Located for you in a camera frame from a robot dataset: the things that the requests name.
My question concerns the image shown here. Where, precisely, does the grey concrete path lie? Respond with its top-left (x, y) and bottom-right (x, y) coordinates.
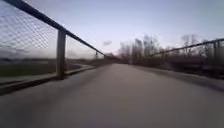
top-left (0, 63), bottom-right (224, 128)

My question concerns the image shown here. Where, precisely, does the row of bare trees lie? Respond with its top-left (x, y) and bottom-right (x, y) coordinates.
top-left (116, 33), bottom-right (214, 65)

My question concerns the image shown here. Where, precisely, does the concrete kerb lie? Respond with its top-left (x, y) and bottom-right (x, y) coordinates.
top-left (0, 64), bottom-right (98, 96)

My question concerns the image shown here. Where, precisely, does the dark grass field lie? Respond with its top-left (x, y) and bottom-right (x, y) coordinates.
top-left (0, 59), bottom-right (84, 79)

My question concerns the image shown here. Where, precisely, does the chain-link fence with posts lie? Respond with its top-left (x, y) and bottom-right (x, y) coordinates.
top-left (0, 0), bottom-right (111, 81)

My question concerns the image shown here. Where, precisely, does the dark chain-link fence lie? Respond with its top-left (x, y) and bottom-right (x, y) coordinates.
top-left (133, 37), bottom-right (224, 80)

